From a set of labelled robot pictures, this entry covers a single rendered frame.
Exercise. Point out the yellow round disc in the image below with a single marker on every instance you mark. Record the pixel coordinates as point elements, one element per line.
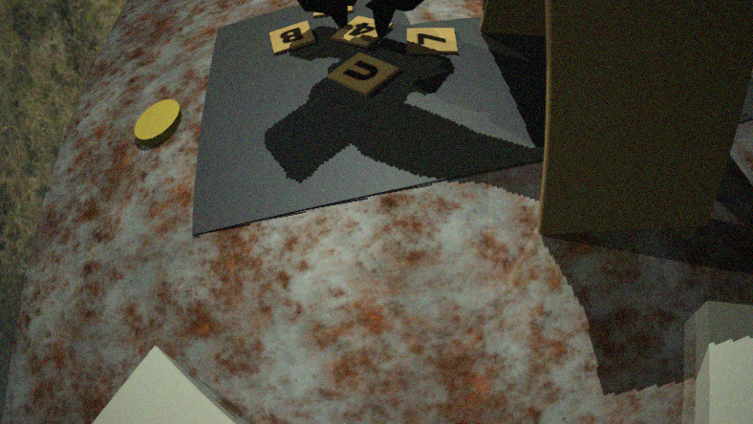
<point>151,127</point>

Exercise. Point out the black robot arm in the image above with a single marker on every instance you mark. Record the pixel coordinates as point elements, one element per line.
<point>329,7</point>

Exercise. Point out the tan square tile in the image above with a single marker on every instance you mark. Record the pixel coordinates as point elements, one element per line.
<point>362,73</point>
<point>291,37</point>
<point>361,31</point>
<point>431,40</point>
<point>317,14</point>

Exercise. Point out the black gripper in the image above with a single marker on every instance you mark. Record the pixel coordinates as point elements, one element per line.
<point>383,13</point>

